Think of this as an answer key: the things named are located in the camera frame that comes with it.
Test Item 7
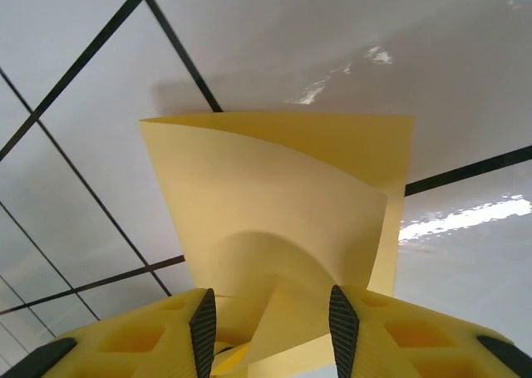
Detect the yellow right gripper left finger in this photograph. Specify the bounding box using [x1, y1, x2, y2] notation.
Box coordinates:
[0, 287, 219, 378]

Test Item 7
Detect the yellow cloth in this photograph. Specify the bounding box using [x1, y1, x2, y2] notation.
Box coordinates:
[138, 111, 415, 378]

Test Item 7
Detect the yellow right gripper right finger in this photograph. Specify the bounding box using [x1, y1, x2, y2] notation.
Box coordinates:
[328, 284, 532, 378]

